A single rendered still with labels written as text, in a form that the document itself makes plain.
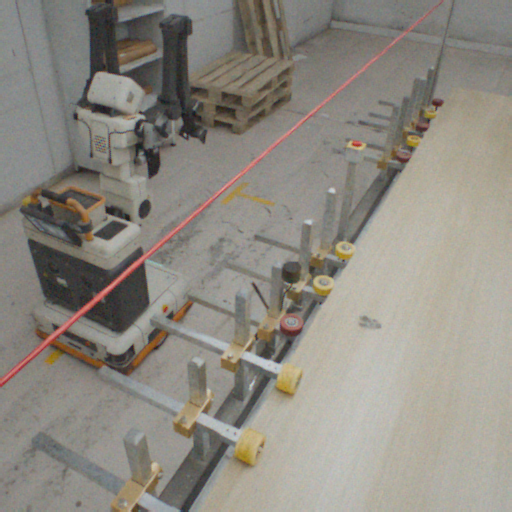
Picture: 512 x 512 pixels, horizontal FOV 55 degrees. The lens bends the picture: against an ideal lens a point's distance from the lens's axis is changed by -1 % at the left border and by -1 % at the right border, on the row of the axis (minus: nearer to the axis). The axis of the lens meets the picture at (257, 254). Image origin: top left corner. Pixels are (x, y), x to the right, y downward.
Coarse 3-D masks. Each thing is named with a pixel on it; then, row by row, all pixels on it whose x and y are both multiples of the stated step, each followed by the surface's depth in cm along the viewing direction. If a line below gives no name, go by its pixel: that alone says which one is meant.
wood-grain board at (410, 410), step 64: (448, 128) 310; (448, 192) 246; (384, 256) 202; (448, 256) 204; (320, 320) 172; (384, 320) 173; (448, 320) 174; (320, 384) 150; (384, 384) 151; (448, 384) 152; (320, 448) 133; (384, 448) 134; (448, 448) 134
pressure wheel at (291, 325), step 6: (282, 318) 171; (288, 318) 172; (294, 318) 172; (300, 318) 171; (282, 324) 169; (288, 324) 169; (294, 324) 169; (300, 324) 169; (282, 330) 169; (288, 330) 167; (294, 330) 167; (300, 330) 169; (294, 336) 169; (288, 342) 176
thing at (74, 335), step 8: (48, 320) 254; (48, 328) 259; (56, 328) 255; (72, 328) 250; (64, 336) 255; (72, 336) 252; (80, 336) 247; (88, 336) 246; (80, 344) 252; (88, 344) 247; (96, 344) 244; (104, 344) 242; (96, 352) 248; (104, 352) 244
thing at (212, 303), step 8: (192, 296) 185; (200, 296) 185; (208, 296) 185; (200, 304) 186; (208, 304) 184; (216, 304) 182; (224, 304) 182; (224, 312) 182; (232, 312) 180; (256, 320) 176; (280, 336) 175; (288, 336) 172
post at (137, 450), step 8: (128, 432) 108; (136, 432) 107; (128, 440) 107; (136, 440) 106; (144, 440) 109; (128, 448) 108; (136, 448) 107; (144, 448) 110; (128, 456) 111; (136, 456) 109; (144, 456) 111; (136, 464) 111; (144, 464) 113; (136, 472) 114; (144, 472) 114; (152, 472) 118; (136, 480) 117; (144, 480) 115; (152, 496) 123
